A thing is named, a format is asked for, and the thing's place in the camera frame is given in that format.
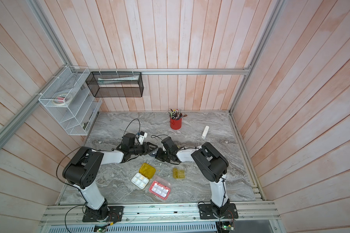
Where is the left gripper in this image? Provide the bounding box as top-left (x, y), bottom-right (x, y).
top-left (130, 142), bottom-right (158, 156)

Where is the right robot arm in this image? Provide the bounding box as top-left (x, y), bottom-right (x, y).
top-left (156, 136), bottom-right (230, 218)

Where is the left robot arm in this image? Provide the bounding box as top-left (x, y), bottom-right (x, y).
top-left (62, 132), bottom-right (158, 218)

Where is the small yellow pillbox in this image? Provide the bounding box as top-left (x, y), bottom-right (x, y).
top-left (173, 168), bottom-right (186, 179)

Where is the red pillbox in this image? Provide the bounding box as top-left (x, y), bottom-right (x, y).
top-left (149, 181), bottom-right (171, 200)

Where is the yellow lid white pillbox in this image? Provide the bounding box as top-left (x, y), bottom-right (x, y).
top-left (131, 163), bottom-right (156, 189)

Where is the red pen cup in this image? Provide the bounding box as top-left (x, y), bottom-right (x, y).
top-left (170, 117), bottom-right (182, 130)

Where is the white rectangular device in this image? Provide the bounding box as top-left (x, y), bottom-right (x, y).
top-left (201, 126), bottom-right (210, 139)

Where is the black mesh basket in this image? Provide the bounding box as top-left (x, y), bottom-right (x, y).
top-left (86, 71), bottom-right (144, 98)

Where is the tape roll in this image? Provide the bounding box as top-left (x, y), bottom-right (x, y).
top-left (52, 93), bottom-right (72, 106)

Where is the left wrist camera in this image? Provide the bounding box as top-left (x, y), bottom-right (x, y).
top-left (138, 131), bottom-right (147, 145)

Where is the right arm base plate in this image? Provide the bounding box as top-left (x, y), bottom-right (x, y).
top-left (197, 202), bottom-right (239, 220)

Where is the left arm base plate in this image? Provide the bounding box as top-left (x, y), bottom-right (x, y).
top-left (82, 206), bottom-right (124, 223)

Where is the white wire shelf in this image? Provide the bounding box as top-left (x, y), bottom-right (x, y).
top-left (39, 66), bottom-right (102, 136)

